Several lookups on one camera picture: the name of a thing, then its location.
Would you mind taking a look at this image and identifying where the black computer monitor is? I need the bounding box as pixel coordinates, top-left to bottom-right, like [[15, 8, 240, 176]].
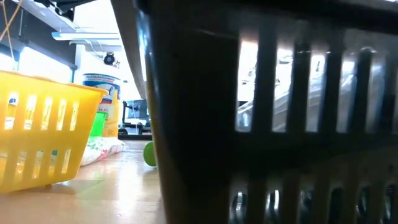
[[122, 99, 149, 127]]

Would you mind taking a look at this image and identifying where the black table edge rail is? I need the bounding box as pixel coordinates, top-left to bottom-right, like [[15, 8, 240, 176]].
[[118, 133, 153, 140]]

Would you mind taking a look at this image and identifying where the clear wrapped patterned white packet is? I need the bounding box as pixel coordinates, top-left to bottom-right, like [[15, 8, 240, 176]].
[[80, 136, 129, 167]]

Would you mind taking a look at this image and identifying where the Lysol wipes canister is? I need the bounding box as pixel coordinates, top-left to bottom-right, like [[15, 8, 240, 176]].
[[82, 73, 122, 138]]

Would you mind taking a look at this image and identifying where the yellow plastic slotted basket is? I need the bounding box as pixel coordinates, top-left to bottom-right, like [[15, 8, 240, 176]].
[[0, 70, 109, 194]]

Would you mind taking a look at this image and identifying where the black round camera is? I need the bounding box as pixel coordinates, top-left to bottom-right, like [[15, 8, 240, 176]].
[[103, 52, 116, 66]]

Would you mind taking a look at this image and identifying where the green plastic basket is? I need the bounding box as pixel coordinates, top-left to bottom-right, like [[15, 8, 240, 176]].
[[90, 111, 108, 138]]

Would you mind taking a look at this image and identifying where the dark wall beam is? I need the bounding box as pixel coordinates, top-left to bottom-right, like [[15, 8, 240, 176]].
[[0, 0, 78, 70]]

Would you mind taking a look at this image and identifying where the white tube light fixture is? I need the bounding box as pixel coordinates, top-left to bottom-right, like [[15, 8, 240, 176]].
[[51, 30, 122, 41]]

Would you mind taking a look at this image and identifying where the yellow cord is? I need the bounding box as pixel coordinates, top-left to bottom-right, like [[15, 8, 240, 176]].
[[0, 0, 23, 63]]

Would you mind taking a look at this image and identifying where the black plastic slotted basket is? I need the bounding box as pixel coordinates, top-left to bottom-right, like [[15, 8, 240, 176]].
[[110, 0, 398, 224]]

